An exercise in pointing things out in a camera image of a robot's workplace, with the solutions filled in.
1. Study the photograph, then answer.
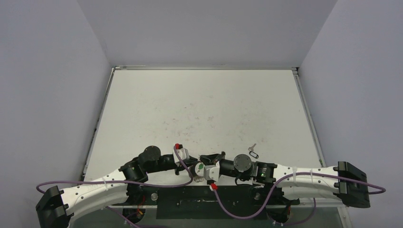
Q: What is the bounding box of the large keyring with red sleeve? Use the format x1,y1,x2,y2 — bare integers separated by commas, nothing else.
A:
192,161,205,183

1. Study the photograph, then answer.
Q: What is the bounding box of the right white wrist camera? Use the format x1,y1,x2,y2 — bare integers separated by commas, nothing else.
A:
204,163,220,182

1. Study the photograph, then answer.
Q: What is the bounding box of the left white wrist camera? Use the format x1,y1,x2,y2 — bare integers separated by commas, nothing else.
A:
173,143,190,165

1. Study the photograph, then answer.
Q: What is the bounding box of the silver key with black tag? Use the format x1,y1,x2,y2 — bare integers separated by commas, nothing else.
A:
248,143,257,152

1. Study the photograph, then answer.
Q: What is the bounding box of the black key tag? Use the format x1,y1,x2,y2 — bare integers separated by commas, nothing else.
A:
249,151,259,159

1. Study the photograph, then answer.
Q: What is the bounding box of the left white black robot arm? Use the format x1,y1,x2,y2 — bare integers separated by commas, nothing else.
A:
36,144,197,228

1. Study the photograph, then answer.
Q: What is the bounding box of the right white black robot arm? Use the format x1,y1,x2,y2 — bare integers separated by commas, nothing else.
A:
194,152,370,208

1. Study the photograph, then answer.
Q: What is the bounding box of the aluminium frame rail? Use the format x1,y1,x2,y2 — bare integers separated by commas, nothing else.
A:
60,184,342,216

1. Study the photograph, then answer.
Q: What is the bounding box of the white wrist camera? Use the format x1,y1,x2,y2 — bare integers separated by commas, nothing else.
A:
204,163,220,182
173,143,190,165

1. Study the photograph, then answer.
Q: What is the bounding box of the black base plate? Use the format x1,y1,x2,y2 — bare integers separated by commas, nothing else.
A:
110,185,300,220

